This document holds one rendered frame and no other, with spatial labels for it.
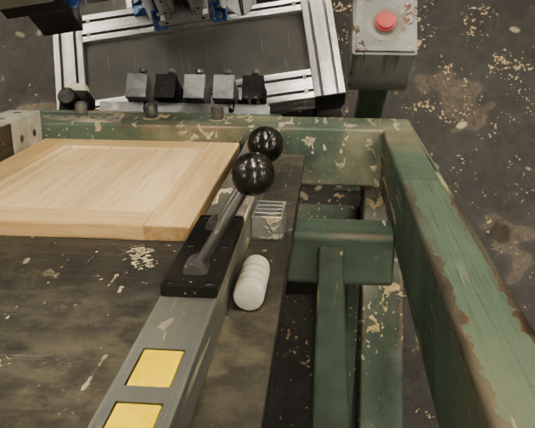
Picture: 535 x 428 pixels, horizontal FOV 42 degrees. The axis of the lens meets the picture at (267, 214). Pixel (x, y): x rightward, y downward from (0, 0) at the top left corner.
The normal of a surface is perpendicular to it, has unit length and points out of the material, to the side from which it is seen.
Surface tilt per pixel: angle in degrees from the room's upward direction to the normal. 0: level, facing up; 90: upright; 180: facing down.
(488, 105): 0
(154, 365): 59
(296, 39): 0
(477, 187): 0
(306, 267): 31
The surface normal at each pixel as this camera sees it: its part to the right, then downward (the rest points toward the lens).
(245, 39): -0.07, -0.22
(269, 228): -0.08, 0.27
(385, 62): -0.05, 0.97
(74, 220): 0.00, -0.95
